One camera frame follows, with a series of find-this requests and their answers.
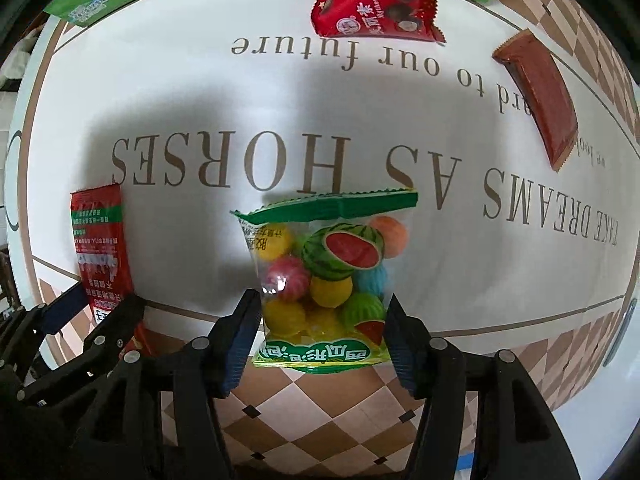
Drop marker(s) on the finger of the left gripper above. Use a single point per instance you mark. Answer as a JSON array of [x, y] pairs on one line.
[[100, 352], [23, 332]]

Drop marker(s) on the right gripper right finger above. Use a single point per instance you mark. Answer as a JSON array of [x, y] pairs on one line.
[[517, 436]]

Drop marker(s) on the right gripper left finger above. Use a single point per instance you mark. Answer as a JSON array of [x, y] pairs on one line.
[[155, 418]]

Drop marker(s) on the colourful gumball candy bag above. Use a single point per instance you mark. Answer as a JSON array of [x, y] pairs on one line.
[[327, 266]]

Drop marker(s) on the dark red wafer packet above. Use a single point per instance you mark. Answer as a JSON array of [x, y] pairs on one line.
[[532, 68]]

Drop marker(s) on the red white milk candy bag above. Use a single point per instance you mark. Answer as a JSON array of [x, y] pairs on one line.
[[97, 218]]

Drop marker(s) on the printed tablecloth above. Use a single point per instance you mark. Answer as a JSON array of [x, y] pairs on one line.
[[198, 108]]

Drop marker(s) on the red chocolate ball bag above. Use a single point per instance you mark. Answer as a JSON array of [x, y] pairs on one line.
[[403, 19]]

